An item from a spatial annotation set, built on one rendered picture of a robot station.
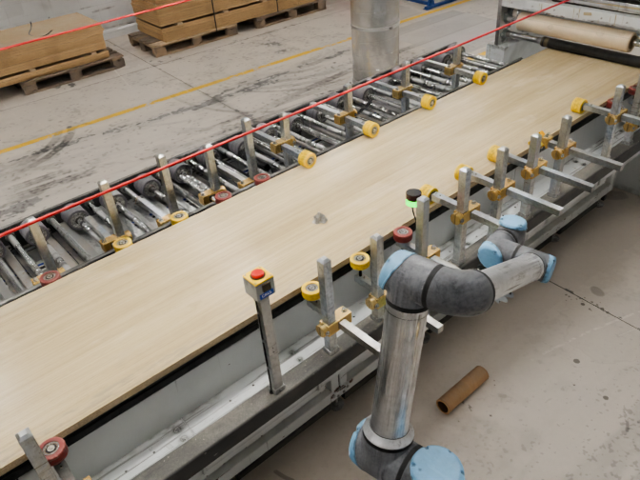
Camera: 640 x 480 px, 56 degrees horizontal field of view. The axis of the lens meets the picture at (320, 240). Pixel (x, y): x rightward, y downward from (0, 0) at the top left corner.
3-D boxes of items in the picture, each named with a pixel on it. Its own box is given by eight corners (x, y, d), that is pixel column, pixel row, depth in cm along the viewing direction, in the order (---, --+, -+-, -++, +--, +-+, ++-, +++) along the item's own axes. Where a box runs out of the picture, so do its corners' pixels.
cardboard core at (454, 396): (490, 371, 291) (450, 406, 276) (488, 382, 295) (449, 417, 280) (475, 362, 296) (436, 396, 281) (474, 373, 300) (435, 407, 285)
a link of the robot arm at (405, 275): (390, 502, 172) (428, 278, 138) (343, 470, 182) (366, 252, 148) (418, 471, 183) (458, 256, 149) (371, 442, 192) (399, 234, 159)
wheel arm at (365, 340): (396, 362, 204) (396, 353, 201) (389, 368, 202) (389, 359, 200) (313, 302, 232) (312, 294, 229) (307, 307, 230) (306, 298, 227)
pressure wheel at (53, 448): (44, 481, 177) (30, 458, 171) (56, 457, 184) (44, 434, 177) (69, 483, 176) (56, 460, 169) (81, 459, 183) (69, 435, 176)
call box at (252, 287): (276, 293, 186) (273, 274, 181) (258, 305, 182) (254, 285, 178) (263, 284, 190) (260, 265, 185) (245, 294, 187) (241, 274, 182)
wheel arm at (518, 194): (563, 213, 247) (564, 206, 245) (558, 217, 245) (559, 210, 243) (465, 173, 279) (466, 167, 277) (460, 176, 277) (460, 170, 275)
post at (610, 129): (607, 168, 328) (627, 84, 300) (603, 170, 326) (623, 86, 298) (600, 166, 330) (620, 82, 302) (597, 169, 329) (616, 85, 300)
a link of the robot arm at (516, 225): (493, 222, 199) (507, 208, 205) (490, 251, 207) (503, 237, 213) (520, 230, 194) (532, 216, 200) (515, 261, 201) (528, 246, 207)
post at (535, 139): (528, 223, 290) (542, 133, 262) (524, 226, 288) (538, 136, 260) (521, 220, 292) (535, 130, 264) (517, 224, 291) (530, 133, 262)
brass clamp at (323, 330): (352, 322, 221) (352, 312, 218) (326, 341, 215) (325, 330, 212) (342, 314, 225) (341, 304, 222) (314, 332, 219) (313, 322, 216)
